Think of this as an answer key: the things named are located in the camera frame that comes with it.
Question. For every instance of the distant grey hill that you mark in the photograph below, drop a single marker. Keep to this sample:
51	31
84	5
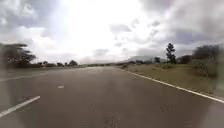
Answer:
143	58

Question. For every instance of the grey asphalt road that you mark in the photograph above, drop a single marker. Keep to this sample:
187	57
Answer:
110	100

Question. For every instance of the row of distant trees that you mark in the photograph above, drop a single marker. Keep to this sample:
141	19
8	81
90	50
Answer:
71	63

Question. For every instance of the small distant tree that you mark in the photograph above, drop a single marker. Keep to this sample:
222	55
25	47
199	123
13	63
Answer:
156	60

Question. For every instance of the tall slender dark tree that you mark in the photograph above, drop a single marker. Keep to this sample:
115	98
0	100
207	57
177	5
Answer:
170	53

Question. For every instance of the dry grass verge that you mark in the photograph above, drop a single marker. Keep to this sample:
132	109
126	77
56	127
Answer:
173	75

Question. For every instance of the white road edge line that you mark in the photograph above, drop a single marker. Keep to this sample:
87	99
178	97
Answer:
180	88

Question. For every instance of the dense green bushes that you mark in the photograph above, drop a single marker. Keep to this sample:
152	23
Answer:
208	61

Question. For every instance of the white dashed centre line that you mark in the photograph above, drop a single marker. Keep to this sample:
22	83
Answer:
20	105

